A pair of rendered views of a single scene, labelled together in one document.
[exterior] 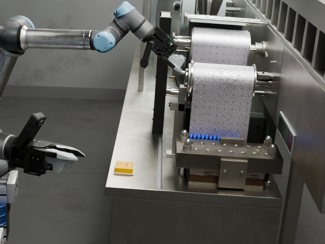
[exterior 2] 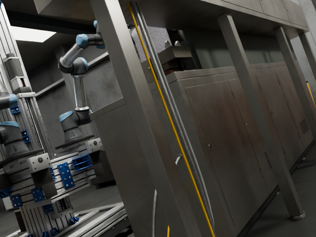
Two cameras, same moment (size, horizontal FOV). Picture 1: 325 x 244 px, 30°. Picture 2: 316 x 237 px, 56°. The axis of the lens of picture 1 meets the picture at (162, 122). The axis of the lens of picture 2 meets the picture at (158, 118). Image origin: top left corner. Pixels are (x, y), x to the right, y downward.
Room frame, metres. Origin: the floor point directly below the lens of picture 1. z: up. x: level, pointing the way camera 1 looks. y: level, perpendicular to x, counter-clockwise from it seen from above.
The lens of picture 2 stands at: (0.89, -1.21, 0.67)
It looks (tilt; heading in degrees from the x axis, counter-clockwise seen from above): 2 degrees up; 39
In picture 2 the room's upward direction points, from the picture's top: 20 degrees counter-clockwise
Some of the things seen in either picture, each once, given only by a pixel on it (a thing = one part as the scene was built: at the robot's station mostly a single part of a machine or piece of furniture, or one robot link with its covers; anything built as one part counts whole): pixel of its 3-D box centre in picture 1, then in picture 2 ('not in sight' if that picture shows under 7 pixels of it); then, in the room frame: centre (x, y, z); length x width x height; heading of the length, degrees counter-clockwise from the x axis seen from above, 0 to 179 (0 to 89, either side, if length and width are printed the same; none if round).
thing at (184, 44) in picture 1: (183, 43); not in sight; (2.60, -0.07, 1.34); 0.06 x 0.06 x 0.06; 1
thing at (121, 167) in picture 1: (124, 167); not in sight; (2.19, 0.14, 0.91); 0.07 x 0.07 x 0.02; 1
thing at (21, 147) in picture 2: not in sight; (15, 148); (1.80, 0.72, 0.87); 0.15 x 0.15 x 0.10
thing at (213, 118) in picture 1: (219, 123); (156, 54); (2.29, -0.23, 1.09); 0.23 x 0.01 x 0.18; 91
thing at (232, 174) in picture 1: (232, 174); (146, 73); (2.08, -0.28, 0.97); 0.10 x 0.03 x 0.11; 91
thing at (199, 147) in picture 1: (227, 155); (153, 67); (2.18, -0.26, 1.00); 0.40 x 0.16 x 0.06; 91
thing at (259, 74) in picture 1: (264, 74); not in sight; (2.36, -0.39, 1.28); 0.06 x 0.05 x 0.02; 91
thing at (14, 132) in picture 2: not in sight; (9, 131); (1.80, 0.72, 0.98); 0.13 x 0.12 x 0.14; 162
